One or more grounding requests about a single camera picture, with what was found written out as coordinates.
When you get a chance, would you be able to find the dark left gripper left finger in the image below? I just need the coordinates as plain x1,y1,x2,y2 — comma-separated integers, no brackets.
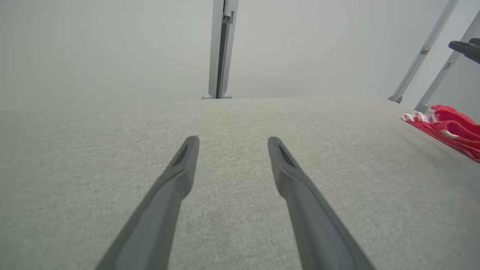
96,136,200,270

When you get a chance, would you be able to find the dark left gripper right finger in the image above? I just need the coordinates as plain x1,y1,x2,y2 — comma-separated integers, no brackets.
267,136,377,270

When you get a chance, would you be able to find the small red white garment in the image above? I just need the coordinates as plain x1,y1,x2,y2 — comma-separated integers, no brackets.
402,104,480,162

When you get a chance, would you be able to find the grey slanted metal strut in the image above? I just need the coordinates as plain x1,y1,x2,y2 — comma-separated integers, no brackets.
414,10,480,113
388,0,460,104

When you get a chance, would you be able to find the grey upright wall post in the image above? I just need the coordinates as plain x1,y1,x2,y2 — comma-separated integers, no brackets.
201,0,239,99

